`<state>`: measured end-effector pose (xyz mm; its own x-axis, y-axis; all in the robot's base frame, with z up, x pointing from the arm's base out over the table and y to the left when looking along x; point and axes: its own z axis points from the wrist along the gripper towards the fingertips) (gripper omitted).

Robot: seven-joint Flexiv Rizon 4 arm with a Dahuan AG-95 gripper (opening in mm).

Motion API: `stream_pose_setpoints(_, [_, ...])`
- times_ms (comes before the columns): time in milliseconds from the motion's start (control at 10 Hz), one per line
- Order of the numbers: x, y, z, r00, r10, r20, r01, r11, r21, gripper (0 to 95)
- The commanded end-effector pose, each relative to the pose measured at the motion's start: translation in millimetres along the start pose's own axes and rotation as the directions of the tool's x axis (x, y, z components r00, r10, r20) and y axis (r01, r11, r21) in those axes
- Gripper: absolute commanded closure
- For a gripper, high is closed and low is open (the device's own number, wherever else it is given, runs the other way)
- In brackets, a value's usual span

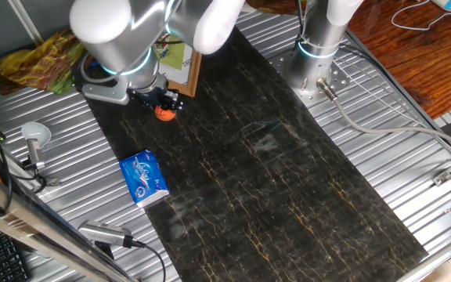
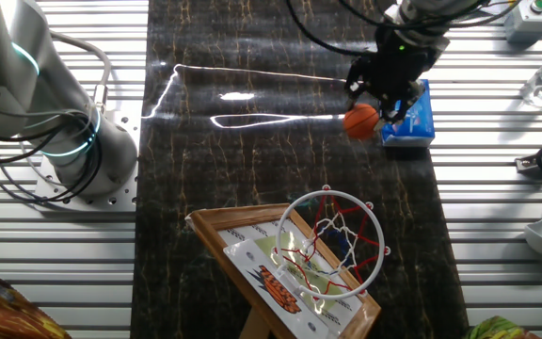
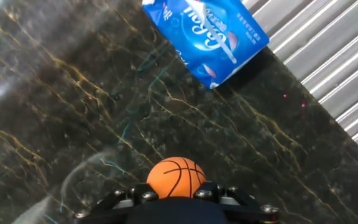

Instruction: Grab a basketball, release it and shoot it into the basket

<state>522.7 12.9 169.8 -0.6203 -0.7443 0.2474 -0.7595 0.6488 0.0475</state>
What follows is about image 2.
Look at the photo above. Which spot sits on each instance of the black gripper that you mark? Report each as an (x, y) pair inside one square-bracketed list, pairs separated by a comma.
[(395, 70)]

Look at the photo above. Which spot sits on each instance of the black marble pattern mat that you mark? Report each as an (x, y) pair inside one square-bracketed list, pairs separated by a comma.
[(252, 160)]

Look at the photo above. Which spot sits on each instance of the colourful patterned foil bag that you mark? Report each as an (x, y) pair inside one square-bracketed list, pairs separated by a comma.
[(7, 311)]

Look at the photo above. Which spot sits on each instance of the white toy basketball hoop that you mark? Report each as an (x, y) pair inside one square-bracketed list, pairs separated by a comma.
[(261, 266)]

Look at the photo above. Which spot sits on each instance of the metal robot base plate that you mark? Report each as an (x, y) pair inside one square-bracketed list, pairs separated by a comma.
[(120, 198)]

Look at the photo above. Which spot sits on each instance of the orange mini basketball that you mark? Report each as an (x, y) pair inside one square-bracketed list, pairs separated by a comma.
[(360, 122)]

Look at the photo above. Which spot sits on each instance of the grey emergency button box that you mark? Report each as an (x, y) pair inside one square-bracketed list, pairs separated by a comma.
[(530, 23)]

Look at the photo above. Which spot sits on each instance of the colourful crumpled cloth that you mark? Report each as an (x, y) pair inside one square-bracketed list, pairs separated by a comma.
[(497, 329)]

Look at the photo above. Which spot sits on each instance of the blue tissue pack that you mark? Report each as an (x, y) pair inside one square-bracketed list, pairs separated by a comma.
[(417, 129)]

